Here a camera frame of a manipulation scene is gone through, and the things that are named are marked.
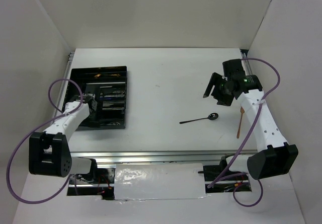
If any aluminium table frame rail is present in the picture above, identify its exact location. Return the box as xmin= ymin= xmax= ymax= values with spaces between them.
xmin=68 ymin=48 xmax=249 ymax=164

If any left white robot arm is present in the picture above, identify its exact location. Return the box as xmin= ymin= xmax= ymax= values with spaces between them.
xmin=29 ymin=90 xmax=101 ymax=183

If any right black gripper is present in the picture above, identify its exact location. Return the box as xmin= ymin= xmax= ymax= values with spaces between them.
xmin=203 ymin=72 xmax=234 ymax=107

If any gold spoon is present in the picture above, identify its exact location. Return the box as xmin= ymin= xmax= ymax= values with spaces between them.
xmin=94 ymin=73 xmax=122 ymax=78

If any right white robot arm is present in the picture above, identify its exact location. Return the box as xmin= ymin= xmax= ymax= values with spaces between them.
xmin=203 ymin=59 xmax=298 ymax=180

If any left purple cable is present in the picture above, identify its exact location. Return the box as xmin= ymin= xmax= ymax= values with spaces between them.
xmin=6 ymin=79 xmax=84 ymax=204

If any black spoon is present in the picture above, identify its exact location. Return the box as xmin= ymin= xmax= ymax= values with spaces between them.
xmin=179 ymin=113 xmax=219 ymax=124

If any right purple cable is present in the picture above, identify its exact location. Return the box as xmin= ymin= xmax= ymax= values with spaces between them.
xmin=207 ymin=57 xmax=281 ymax=207

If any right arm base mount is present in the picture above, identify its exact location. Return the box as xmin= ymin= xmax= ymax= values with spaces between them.
xmin=197 ymin=155 xmax=252 ymax=193

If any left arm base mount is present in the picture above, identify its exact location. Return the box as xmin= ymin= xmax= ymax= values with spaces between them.
xmin=67 ymin=167 xmax=116 ymax=200

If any black cutlery tray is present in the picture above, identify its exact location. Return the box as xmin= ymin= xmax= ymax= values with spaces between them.
xmin=70 ymin=66 xmax=127 ymax=131

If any silver ornate fork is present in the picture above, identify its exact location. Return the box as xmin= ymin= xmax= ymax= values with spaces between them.
xmin=100 ymin=121 xmax=124 ymax=126

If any purple cable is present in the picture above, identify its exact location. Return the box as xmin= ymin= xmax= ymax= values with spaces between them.
xmin=207 ymin=57 xmax=281 ymax=207
xmin=6 ymin=79 xmax=84 ymax=204

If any copper fork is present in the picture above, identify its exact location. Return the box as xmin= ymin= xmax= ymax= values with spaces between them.
xmin=236 ymin=107 xmax=245 ymax=139

